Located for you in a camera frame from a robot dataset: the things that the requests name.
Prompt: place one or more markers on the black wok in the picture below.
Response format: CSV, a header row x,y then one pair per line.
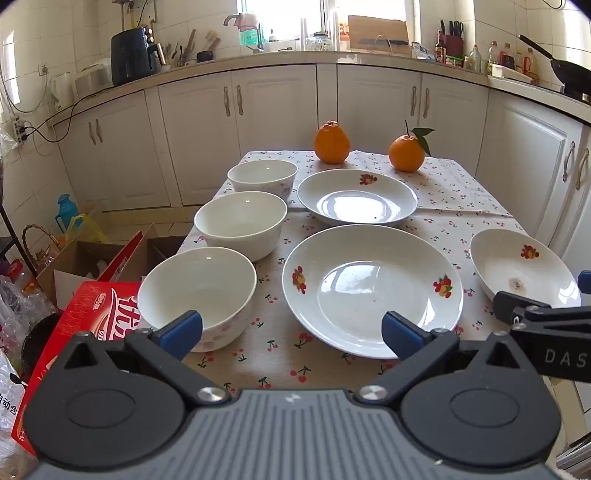
x,y
572,71

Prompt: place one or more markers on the knobbed orange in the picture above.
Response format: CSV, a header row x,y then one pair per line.
x,y
331,143

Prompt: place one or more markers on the beige kitchen countertop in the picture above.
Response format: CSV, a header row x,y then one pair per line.
x,y
369,57

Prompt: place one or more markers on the blue plastic jug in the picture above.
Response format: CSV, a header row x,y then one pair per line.
x,y
68,212

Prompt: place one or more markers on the cherry print tablecloth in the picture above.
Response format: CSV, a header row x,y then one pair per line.
x,y
277,341

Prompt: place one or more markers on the wooden cutting board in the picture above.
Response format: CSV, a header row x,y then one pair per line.
x,y
378,25

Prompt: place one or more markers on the white floral bowl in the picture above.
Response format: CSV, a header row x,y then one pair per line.
x,y
198,286
240,221
263,175

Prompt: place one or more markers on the orange with green leaf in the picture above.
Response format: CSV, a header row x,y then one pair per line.
x,y
406,154

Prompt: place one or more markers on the black round basket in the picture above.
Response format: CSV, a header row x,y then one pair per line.
x,y
41,341

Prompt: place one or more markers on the red printed carton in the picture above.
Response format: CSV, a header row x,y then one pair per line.
x,y
83,323

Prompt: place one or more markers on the yellow plastic bag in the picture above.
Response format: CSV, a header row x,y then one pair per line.
x,y
90,226

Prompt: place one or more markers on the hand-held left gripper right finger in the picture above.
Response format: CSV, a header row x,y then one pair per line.
x,y
401,337

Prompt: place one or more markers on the white electric kettle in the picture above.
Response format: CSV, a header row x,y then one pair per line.
x,y
62,92

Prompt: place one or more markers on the stained white plate fruit print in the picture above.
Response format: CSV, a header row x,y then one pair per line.
x,y
521,267

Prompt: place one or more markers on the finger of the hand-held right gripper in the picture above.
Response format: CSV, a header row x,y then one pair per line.
x,y
517,308
585,284

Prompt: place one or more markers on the cooking oil bottle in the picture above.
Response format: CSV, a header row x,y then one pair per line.
x,y
531,64
494,57
508,57

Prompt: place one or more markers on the black shelf rack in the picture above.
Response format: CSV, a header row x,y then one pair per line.
x,y
9,244

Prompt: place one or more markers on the utensil holder with utensils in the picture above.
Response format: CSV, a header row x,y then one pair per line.
x,y
178,50

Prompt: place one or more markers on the white plastic tray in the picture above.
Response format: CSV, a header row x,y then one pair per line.
x,y
512,73

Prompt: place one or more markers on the brown cardboard box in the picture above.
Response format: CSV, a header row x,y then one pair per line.
x,y
74,263

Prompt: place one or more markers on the dark sauce bottle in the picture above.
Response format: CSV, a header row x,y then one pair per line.
x,y
440,48

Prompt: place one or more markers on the pink dish cloth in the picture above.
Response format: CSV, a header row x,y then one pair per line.
x,y
247,21

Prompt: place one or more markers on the white power strip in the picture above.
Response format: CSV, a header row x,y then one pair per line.
x,y
20,130

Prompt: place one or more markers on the red knife block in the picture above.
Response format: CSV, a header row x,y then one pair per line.
x,y
452,44

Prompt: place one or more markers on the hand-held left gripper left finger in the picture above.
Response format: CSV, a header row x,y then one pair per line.
x,y
180,334

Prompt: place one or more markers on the metal kitchen faucet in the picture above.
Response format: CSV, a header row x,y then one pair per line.
x,y
231,19

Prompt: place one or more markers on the clear glass bottle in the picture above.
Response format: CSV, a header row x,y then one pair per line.
x,y
475,60

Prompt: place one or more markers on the glass jar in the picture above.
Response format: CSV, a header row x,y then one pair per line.
x,y
318,42

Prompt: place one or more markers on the kitchen window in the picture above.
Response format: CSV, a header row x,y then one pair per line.
x,y
323,18

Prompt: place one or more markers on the clear plastic bag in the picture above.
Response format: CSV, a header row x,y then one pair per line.
x,y
23,295

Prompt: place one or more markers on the wicker basket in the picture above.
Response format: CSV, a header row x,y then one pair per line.
x,y
44,254

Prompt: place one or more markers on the dark blue air fryer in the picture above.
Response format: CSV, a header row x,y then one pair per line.
x,y
131,57

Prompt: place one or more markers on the white rice cooker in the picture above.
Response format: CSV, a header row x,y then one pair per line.
x,y
92,78

